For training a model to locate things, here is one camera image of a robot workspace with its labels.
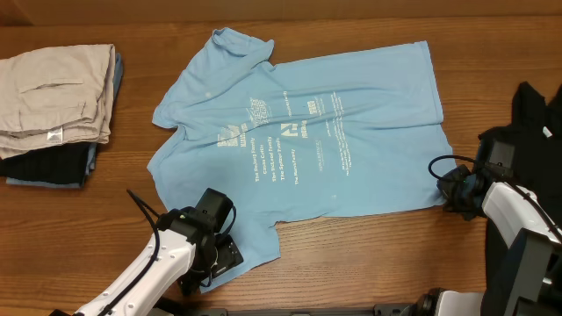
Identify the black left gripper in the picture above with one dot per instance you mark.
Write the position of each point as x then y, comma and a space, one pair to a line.
229, 254

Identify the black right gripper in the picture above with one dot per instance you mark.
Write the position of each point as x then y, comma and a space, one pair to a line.
453, 190

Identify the light blue printed t-shirt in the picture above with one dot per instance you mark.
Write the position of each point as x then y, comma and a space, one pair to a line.
342, 135

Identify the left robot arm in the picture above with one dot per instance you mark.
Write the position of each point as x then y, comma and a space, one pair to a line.
185, 248

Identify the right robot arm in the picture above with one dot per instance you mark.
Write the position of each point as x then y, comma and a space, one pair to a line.
527, 279

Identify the pile of black clothes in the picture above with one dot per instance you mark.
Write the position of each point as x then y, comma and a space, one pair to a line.
535, 132

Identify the folded blue garment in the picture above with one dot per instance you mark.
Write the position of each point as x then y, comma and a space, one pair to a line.
92, 151

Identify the folded dark navy garment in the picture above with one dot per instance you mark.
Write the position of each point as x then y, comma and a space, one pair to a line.
63, 164

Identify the folded beige trousers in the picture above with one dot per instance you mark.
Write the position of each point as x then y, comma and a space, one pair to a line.
56, 95

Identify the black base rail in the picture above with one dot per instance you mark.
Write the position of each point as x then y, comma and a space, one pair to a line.
167, 307

